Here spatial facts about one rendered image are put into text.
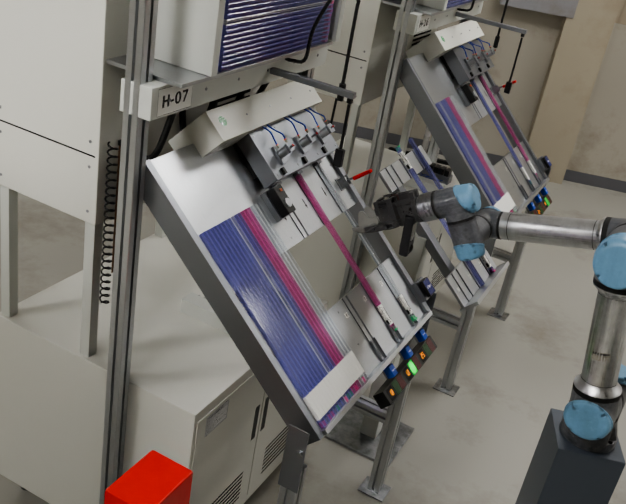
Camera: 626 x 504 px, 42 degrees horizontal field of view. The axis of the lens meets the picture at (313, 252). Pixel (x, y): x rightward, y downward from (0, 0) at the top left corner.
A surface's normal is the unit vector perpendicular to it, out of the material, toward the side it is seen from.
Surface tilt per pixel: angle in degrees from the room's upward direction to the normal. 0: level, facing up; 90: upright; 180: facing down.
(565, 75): 90
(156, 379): 0
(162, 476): 0
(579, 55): 90
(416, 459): 0
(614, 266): 82
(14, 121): 90
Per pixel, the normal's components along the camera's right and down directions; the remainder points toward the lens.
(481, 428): 0.16, -0.88
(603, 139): -0.14, 0.43
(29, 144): -0.47, 0.33
